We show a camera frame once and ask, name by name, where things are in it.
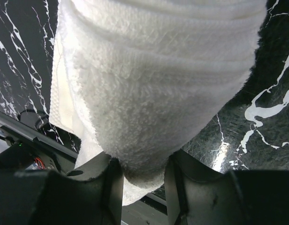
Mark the black marble pattern mat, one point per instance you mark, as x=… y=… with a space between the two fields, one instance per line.
x=249 y=132

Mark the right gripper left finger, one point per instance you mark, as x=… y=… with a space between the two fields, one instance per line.
x=88 y=195

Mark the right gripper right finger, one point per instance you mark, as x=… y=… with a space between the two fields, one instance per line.
x=199 y=195

